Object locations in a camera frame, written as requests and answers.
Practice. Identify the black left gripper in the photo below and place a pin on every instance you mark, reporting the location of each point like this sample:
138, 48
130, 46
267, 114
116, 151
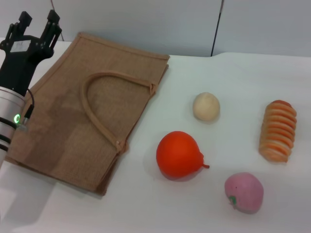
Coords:
17, 63

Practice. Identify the brown jute handbag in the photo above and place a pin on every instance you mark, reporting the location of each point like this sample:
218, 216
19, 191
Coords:
80, 116

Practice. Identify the orange toy fruit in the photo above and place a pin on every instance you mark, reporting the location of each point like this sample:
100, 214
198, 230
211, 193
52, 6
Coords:
177, 155

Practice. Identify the pink toy peach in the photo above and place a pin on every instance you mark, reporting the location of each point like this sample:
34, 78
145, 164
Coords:
245, 193

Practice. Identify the thin dark background pole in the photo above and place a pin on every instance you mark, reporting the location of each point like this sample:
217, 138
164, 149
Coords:
217, 29

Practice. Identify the beige round toy bun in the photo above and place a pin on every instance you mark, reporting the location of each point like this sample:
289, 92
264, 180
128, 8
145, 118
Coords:
206, 108

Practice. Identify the sliced toy bread loaf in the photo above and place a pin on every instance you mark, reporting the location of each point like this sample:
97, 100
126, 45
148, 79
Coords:
278, 131

